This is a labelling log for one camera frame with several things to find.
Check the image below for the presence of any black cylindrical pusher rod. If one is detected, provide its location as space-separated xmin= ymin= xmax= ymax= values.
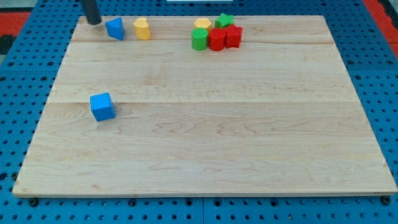
xmin=80 ymin=0 xmax=101 ymax=25

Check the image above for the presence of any blue triangle block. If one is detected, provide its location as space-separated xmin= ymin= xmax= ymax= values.
xmin=105 ymin=17 xmax=124 ymax=40

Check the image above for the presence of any yellow heart block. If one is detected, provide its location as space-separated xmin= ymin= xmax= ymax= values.
xmin=133 ymin=17 xmax=151 ymax=40

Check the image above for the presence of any blue cube block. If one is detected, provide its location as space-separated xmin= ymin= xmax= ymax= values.
xmin=90 ymin=93 xmax=116 ymax=121

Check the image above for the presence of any yellow hexagon block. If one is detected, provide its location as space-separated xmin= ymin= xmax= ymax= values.
xmin=194 ymin=17 xmax=212 ymax=31

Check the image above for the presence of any green cylinder block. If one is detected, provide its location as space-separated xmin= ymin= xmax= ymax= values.
xmin=191 ymin=28 xmax=208 ymax=50

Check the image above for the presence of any red cylinder block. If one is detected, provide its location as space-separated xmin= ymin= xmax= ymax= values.
xmin=208 ymin=28 xmax=226 ymax=51

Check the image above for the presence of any green star block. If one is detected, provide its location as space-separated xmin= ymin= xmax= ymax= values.
xmin=215 ymin=13 xmax=234 ymax=28

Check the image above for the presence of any red star block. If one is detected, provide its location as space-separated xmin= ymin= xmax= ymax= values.
xmin=224 ymin=24 xmax=243 ymax=49

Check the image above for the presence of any wooden board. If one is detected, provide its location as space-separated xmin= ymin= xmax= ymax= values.
xmin=13 ymin=16 xmax=397 ymax=198

